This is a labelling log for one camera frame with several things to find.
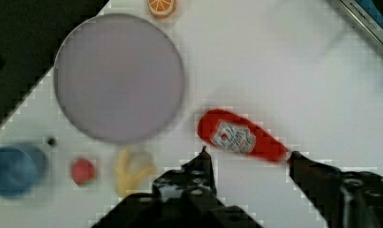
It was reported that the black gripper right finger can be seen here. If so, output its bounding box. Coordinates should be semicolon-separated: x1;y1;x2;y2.
288;151;383;228

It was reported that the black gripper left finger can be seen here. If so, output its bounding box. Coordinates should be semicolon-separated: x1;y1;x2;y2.
151;145;218;205

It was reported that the red ketchup bottle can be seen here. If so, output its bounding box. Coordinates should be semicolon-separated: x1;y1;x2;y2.
197;109;288;162

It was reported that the yellow banana toy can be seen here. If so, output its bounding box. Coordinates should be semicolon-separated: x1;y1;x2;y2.
114;148;156;198

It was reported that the red strawberry toy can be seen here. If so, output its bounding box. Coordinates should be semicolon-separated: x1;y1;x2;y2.
70;158;96;186

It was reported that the lilac round plate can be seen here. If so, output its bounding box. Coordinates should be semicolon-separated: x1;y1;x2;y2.
53;14;185;144

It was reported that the black table screw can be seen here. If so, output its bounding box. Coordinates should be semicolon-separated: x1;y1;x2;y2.
47;137;57;147

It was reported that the blue cup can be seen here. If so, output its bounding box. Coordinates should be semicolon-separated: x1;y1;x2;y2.
0;143;48;199

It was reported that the silver toaster oven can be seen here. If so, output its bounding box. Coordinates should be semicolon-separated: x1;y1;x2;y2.
331;0;383;53

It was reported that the orange slice toy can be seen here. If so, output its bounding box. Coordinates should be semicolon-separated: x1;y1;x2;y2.
147;0;177;18

